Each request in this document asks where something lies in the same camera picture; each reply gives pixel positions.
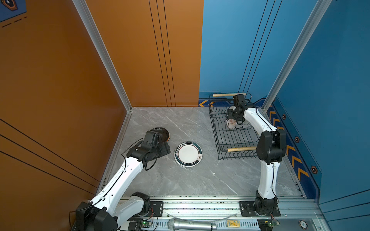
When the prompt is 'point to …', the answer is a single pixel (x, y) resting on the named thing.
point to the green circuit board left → (146, 224)
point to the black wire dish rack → (231, 144)
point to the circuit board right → (267, 224)
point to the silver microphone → (174, 224)
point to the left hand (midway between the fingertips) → (165, 148)
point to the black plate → (165, 135)
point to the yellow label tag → (233, 223)
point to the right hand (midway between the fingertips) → (231, 116)
